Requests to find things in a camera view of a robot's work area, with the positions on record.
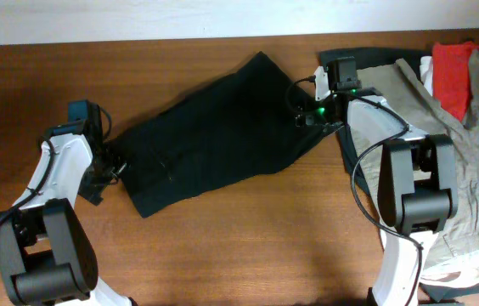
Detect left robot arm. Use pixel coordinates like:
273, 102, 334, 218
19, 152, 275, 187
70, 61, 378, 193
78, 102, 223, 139
0, 100, 135, 305

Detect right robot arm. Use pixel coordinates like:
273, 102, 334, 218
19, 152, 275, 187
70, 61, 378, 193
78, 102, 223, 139
288, 57, 458, 306

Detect black shorts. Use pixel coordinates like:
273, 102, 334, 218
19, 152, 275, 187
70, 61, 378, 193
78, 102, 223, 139
111, 52, 332, 218

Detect red garment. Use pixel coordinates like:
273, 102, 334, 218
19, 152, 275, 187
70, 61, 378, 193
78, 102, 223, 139
432, 42, 479, 121

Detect white printed garment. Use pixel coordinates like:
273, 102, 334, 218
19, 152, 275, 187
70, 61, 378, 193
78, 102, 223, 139
420, 251, 479, 288

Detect khaki beige shorts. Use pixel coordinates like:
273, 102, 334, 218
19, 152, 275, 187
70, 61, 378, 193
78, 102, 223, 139
358, 52, 479, 269

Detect dark green garment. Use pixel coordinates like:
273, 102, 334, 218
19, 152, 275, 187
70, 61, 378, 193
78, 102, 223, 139
318, 47, 431, 174

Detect white folded garment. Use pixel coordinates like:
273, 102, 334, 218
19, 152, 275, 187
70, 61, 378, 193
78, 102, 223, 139
420, 56, 434, 96

